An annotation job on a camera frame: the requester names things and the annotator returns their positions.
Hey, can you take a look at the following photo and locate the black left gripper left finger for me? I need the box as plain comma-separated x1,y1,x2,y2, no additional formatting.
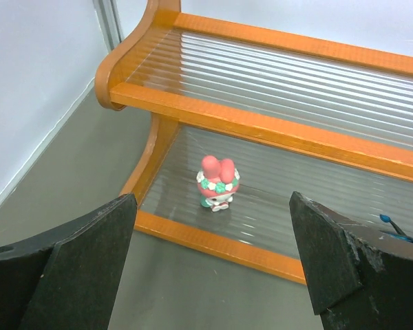
0,194,137,329

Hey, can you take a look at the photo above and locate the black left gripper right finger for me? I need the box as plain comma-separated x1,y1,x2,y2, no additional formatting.
289,192,413,329

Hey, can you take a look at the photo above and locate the orange wooden shelf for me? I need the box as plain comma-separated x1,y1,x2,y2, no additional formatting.
95,1,413,283

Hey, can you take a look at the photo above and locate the black yellow toy figure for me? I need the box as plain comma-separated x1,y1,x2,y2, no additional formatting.
379,214,413,243

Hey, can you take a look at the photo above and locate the pink bunny toy figure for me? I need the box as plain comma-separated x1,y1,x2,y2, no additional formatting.
196,155,240,212

